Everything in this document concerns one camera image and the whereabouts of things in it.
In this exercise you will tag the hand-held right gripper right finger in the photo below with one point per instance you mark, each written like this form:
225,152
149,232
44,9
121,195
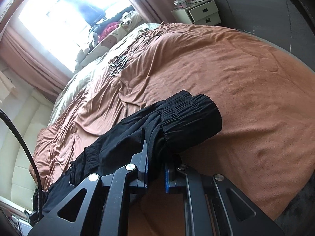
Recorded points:
167,180

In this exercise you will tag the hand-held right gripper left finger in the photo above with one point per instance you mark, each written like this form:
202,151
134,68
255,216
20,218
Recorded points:
146,163

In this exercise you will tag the black pants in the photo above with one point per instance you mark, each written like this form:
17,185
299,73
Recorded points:
152,127

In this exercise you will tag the beige quilt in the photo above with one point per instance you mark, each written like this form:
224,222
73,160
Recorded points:
98,61

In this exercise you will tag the brown fleece blanket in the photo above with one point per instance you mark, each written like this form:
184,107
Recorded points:
221,78

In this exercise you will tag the cream padded headboard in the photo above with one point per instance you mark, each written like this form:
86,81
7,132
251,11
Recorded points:
19,177

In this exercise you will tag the printed beige cushion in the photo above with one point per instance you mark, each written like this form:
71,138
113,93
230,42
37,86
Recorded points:
123,33

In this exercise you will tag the pile of clothes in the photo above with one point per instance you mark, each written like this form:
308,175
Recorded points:
108,28

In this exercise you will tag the pink curtain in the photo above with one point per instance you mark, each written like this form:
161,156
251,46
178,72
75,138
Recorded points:
29,61
152,2

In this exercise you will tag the white nightstand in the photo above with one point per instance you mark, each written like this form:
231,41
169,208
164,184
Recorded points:
204,14

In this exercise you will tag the dark hanging garment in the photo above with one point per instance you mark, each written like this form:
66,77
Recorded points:
83,7

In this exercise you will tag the bright window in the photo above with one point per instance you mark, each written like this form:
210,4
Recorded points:
49,24

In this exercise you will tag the white power strip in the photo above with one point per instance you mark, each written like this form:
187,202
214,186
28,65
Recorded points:
201,0

